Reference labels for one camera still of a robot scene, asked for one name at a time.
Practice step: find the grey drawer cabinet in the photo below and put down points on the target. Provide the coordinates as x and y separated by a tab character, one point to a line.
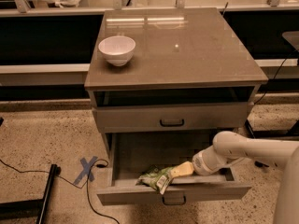
182	56

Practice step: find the blue tape cross mark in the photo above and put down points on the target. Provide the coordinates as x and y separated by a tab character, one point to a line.
86	170

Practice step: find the closed grey upper drawer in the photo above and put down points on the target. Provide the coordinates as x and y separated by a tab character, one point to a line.
153	118

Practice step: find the white ceramic bowl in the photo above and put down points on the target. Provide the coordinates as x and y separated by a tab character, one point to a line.
117	50

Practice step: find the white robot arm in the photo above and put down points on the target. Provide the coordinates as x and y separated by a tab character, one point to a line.
228	148

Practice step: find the black stand leg left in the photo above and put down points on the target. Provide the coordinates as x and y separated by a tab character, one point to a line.
32	208

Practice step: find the green jalapeno chip bag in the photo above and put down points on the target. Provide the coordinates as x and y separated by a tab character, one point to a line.
156	178

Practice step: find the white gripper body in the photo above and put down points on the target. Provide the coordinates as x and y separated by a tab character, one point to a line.
199	162

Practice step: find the open grey middle drawer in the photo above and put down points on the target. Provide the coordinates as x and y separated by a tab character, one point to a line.
132	154

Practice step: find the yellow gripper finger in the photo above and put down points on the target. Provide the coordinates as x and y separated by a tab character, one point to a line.
184	169

